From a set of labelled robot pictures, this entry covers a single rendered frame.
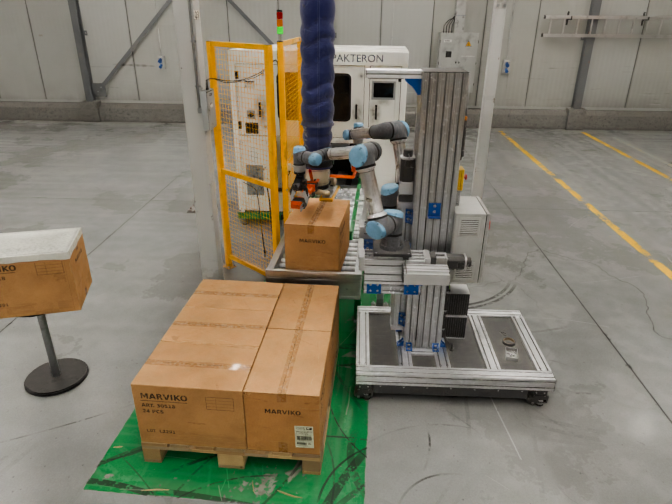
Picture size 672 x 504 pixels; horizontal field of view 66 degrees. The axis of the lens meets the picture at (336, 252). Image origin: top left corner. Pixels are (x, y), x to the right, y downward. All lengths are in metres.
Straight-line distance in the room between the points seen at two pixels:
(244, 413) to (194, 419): 0.28
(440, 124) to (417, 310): 1.22
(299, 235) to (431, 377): 1.33
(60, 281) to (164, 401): 1.05
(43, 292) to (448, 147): 2.56
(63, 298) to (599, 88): 11.82
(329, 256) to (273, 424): 1.37
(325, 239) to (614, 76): 10.50
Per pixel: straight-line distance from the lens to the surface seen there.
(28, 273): 3.57
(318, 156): 3.16
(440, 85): 3.06
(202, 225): 4.63
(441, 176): 3.17
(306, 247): 3.77
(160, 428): 3.14
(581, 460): 3.50
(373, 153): 2.92
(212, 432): 3.05
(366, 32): 12.20
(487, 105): 6.34
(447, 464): 3.24
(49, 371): 4.23
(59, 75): 14.06
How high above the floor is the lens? 2.31
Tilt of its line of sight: 24 degrees down
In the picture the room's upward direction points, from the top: straight up
